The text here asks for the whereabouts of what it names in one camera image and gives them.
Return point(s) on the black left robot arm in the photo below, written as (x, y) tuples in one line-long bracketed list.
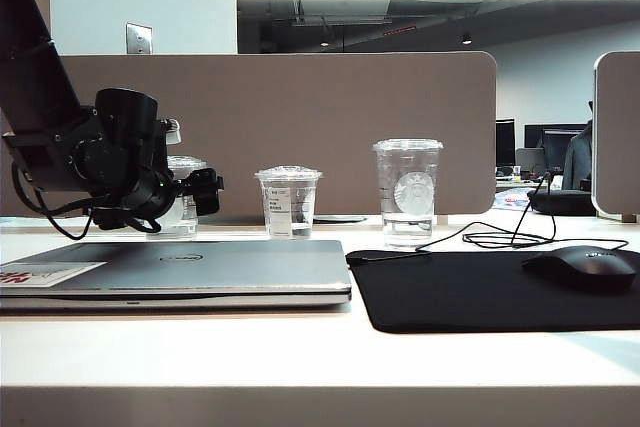
[(30, 72)]

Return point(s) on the dark narrow background monitor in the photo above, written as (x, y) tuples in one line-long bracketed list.
[(505, 144)]

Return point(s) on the wide brown desk partition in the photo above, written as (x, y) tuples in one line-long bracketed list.
[(325, 112)]

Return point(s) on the brown partition with white frame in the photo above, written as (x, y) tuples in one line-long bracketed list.
[(620, 137)]

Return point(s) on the colourful magazine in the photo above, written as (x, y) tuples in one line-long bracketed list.
[(512, 198)]

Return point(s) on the background computer monitor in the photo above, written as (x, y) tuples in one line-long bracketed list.
[(557, 147)]

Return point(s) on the black mouse pad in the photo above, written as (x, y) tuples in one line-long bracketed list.
[(450, 292)]

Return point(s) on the white and red laptop sticker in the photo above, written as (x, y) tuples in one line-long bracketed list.
[(50, 273)]

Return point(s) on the metal wall plate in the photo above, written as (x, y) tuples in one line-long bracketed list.
[(139, 38)]

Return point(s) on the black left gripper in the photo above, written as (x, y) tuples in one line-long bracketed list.
[(140, 202)]

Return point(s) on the dark grey jacket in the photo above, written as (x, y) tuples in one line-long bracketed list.
[(580, 157)]

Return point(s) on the clear cup with white sticker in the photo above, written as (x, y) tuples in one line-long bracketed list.
[(186, 219)]

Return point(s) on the tall clear cup mermaid logo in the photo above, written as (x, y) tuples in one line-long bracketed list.
[(407, 197)]

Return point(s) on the small clear cup with label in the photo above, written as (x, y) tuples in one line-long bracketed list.
[(290, 207)]

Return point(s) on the black zip pouch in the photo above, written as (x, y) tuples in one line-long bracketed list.
[(565, 202)]

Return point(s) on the black computer mouse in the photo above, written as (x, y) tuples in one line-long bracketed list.
[(580, 267)]

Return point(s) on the silver Dell laptop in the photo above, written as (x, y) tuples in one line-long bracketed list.
[(225, 272)]

